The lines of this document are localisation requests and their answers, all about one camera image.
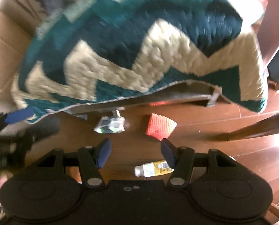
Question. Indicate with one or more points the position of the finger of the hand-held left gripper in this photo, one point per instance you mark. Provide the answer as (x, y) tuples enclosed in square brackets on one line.
[(19, 116), (44, 129)]

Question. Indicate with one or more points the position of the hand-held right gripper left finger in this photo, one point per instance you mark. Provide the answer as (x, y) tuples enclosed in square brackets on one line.
[(103, 154)]

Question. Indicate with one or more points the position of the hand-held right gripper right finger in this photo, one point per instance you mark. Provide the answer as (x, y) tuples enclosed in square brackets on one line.
[(168, 154)]

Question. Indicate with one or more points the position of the red ridged paper cup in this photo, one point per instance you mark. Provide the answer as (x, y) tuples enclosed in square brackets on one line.
[(160, 127)]

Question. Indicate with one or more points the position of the clear plastic wrapper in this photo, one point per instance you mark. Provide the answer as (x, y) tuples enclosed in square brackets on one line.
[(110, 127)]

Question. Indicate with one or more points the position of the small yellow label bottle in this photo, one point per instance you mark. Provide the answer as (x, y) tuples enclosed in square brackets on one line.
[(151, 168)]

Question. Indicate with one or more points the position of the cardboard box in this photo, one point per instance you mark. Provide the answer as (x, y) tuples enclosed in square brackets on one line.
[(5, 39)]

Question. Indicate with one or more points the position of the wooden chair leg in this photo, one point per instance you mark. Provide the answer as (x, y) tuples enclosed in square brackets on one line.
[(254, 127)]

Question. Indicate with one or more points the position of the teal and cream zigzag blanket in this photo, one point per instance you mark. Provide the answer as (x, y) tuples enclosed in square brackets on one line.
[(130, 39)]

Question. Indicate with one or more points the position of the metal bed frame rail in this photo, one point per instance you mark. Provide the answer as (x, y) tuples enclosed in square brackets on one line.
[(141, 102)]

